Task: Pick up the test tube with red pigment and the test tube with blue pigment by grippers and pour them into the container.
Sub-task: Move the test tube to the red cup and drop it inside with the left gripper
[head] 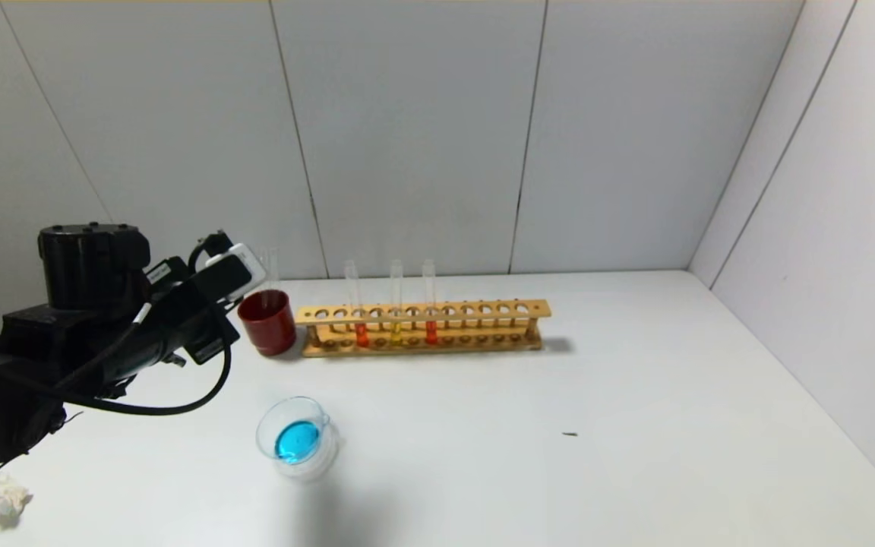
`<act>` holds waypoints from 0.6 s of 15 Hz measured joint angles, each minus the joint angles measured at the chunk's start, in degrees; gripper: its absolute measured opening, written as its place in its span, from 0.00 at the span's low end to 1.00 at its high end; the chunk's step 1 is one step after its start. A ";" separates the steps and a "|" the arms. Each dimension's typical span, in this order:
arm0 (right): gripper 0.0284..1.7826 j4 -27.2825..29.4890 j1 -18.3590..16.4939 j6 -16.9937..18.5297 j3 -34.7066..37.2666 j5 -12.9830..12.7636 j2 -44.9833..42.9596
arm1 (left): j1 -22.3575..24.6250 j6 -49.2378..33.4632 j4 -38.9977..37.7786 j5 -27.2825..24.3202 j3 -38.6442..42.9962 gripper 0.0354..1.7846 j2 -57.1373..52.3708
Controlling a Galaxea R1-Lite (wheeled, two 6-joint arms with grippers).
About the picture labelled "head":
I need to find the test tube with orange-red pigment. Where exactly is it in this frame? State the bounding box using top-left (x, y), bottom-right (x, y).
top-left (422, 259), bottom-right (438, 345)

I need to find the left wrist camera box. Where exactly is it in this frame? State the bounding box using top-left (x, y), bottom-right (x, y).
top-left (204, 243), bottom-right (267, 302)

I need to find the wooden test tube rack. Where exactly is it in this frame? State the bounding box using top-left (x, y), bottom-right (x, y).
top-left (295, 299), bottom-right (552, 358)

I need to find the black camera cable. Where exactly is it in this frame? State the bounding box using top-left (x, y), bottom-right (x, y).
top-left (0, 304), bottom-right (233, 416)

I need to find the clear glass beaker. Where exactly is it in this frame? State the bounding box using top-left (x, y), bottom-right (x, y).
top-left (256, 396), bottom-right (341, 481)

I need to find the test tube with yellow pigment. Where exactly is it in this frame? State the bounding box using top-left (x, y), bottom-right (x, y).
top-left (390, 259), bottom-right (405, 346)

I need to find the test tube with red pigment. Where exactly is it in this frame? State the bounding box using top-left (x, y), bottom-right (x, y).
top-left (344, 260), bottom-right (370, 348)

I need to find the dark red cup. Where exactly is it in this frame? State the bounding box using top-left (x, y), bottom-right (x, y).
top-left (238, 289), bottom-right (299, 357)

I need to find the crumpled white tissue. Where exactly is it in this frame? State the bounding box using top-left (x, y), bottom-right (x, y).
top-left (0, 475), bottom-right (32, 527)

